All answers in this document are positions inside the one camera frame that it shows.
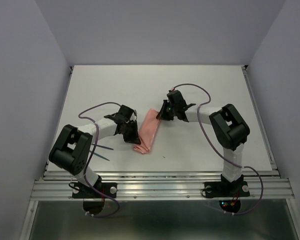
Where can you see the pink satin napkin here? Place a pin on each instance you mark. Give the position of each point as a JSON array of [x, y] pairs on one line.
[[147, 132]]

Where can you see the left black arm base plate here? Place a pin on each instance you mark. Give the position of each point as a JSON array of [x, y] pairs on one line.
[[81, 191]]

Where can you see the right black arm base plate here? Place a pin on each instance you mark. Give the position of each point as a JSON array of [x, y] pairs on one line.
[[218, 189]]

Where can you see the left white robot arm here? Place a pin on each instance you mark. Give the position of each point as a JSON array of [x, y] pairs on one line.
[[75, 145]]

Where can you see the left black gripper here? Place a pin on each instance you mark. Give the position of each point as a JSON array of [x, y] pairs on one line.
[[134, 138]]

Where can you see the teal plastic spoon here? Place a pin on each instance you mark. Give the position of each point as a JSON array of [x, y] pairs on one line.
[[99, 156]]

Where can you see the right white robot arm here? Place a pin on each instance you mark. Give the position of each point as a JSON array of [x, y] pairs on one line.
[[230, 129]]

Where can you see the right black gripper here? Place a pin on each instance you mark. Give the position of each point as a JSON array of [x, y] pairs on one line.
[[162, 114]]

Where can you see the teal plastic utensil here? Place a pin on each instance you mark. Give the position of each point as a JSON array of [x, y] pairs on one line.
[[101, 146]]

